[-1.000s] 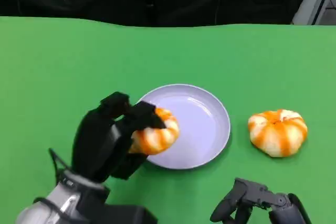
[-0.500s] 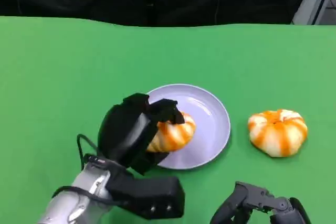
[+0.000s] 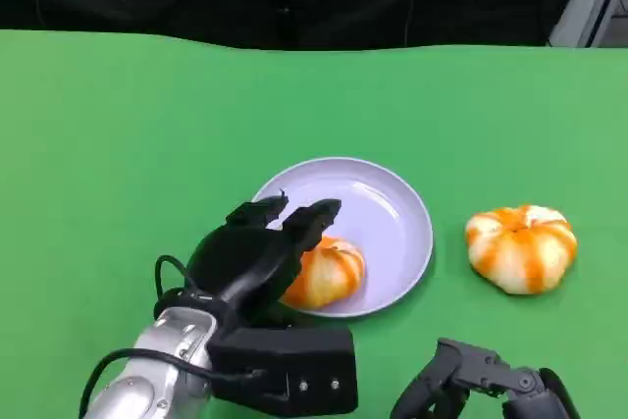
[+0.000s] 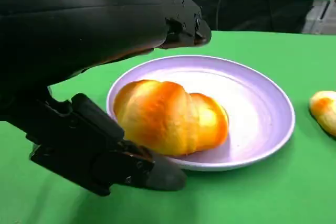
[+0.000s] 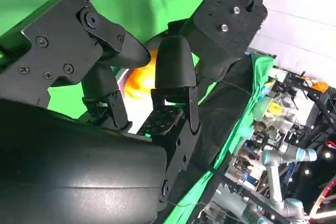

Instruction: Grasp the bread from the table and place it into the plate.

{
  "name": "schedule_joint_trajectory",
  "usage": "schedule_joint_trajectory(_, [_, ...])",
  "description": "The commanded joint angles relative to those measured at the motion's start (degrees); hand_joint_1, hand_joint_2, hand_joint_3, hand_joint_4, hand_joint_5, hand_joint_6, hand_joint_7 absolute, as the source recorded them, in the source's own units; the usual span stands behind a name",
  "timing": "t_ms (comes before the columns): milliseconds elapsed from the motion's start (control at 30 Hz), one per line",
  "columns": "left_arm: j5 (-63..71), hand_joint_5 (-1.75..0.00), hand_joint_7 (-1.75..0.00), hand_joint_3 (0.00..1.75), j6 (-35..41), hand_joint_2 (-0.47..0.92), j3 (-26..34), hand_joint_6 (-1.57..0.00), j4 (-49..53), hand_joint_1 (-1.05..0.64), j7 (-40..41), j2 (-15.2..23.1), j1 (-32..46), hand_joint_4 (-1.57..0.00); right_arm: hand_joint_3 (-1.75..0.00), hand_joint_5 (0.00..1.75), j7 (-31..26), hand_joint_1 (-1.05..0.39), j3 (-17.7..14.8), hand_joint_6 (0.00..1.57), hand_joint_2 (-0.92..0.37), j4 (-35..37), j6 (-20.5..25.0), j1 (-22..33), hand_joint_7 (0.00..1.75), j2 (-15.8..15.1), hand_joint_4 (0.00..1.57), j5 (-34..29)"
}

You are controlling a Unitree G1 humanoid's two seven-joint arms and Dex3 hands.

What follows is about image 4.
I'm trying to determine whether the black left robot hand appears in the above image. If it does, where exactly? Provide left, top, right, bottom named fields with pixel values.
left=0, top=0, right=212, bottom=197

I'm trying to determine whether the orange toy bread roll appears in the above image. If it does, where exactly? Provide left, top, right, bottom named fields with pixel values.
left=308, top=90, right=336, bottom=138
left=113, top=79, right=230, bottom=156

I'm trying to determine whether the lilac plate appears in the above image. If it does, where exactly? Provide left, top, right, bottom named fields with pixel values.
left=106, top=55, right=296, bottom=172

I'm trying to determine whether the green table cloth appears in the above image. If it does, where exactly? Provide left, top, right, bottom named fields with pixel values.
left=0, top=30, right=336, bottom=224

